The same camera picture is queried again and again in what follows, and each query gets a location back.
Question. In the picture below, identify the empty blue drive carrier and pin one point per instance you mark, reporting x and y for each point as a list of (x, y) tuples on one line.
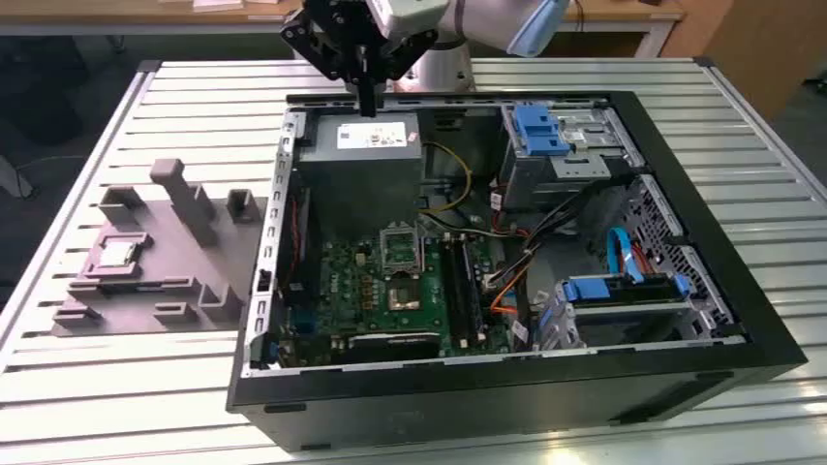
[(536, 126)]

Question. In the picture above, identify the wooden desk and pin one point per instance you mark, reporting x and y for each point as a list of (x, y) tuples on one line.
[(614, 12)]

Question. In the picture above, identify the blue port connector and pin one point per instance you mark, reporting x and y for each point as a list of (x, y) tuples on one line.
[(271, 351)]

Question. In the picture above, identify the black RAM slot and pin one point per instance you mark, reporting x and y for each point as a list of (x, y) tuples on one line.
[(454, 290), (472, 290)]

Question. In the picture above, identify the black graphics card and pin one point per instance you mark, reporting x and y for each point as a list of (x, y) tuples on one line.
[(394, 341)]

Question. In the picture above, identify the silver drive cage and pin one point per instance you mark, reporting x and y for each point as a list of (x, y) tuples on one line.
[(632, 306)]

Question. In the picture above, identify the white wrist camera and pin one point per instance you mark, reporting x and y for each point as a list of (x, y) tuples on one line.
[(403, 17)]

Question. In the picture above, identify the green motherboard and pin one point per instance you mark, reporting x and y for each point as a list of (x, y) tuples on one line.
[(348, 290)]

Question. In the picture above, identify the grey power supply unit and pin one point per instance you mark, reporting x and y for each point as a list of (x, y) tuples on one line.
[(362, 194)]

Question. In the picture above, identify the CPU with silver top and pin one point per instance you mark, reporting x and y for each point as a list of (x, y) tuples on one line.
[(117, 253)]

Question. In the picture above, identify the white box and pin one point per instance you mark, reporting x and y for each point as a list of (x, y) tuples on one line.
[(216, 6)]

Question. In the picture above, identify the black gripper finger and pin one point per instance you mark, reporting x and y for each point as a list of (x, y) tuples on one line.
[(407, 55), (303, 34)]

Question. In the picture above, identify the grey parts rack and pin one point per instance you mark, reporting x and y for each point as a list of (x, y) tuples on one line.
[(175, 290)]

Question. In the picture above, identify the wooden cabinet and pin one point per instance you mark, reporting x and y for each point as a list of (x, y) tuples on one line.
[(756, 48)]

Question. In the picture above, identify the hard disk in blue carrier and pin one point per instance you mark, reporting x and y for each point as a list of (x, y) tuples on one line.
[(591, 289)]

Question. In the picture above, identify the CPU socket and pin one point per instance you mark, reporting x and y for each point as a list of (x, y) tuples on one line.
[(403, 298)]

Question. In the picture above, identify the black PC case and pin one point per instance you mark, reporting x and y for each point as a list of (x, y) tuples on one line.
[(452, 412)]

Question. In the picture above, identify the green RAM stick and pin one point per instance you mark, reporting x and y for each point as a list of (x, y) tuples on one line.
[(129, 289)]

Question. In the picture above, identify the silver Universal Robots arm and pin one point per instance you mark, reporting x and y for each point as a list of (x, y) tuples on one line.
[(439, 68)]

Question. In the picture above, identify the silver disk bay cage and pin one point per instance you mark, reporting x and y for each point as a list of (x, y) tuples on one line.
[(582, 167)]

